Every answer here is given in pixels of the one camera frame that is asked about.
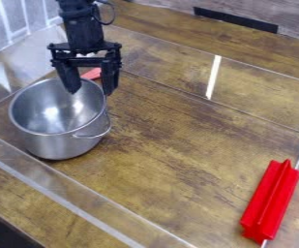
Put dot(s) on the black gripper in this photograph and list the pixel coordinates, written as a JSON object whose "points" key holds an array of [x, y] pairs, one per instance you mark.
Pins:
{"points": [[104, 55]]}

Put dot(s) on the silver metal pot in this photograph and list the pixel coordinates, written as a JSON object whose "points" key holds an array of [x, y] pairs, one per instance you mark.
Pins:
{"points": [[60, 124]]}

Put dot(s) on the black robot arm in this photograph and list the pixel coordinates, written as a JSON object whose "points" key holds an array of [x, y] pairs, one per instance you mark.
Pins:
{"points": [[83, 23]]}

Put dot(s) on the red plastic bracket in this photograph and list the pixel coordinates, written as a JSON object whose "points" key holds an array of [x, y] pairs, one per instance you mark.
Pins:
{"points": [[264, 211]]}

